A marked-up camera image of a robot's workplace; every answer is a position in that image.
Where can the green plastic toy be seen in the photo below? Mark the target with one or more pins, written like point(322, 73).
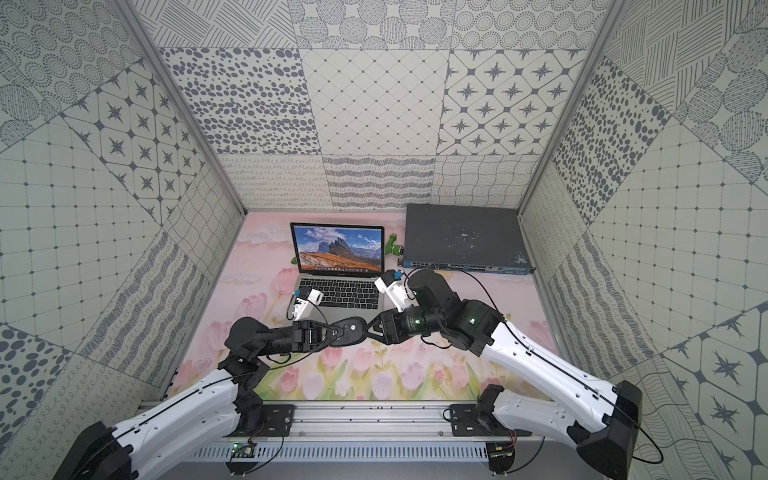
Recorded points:
point(392, 247)

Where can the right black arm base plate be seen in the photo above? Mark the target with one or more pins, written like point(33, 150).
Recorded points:
point(467, 421)

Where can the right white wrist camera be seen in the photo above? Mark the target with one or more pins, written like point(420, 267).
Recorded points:
point(391, 284)

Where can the black wireless mouse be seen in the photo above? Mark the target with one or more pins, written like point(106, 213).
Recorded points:
point(348, 332)

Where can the aluminium mounting rail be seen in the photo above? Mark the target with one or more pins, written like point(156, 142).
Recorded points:
point(372, 420)

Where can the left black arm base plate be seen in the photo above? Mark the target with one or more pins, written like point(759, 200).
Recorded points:
point(270, 420)

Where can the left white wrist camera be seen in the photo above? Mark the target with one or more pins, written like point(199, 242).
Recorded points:
point(305, 304)

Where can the silver open laptop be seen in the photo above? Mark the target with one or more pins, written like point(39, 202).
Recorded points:
point(342, 262)

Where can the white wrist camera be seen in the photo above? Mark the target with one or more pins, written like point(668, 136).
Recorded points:
point(391, 284)
point(305, 304)

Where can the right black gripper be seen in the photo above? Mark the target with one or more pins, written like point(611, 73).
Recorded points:
point(390, 326)

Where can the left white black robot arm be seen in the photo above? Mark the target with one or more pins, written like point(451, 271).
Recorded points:
point(223, 402)

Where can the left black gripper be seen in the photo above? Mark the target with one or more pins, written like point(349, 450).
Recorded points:
point(323, 333)

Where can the pink floral table mat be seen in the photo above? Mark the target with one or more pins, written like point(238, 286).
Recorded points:
point(259, 280)

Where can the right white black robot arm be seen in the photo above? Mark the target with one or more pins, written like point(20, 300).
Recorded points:
point(479, 328)

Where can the dark grey network switch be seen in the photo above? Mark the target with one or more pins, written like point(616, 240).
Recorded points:
point(476, 239)

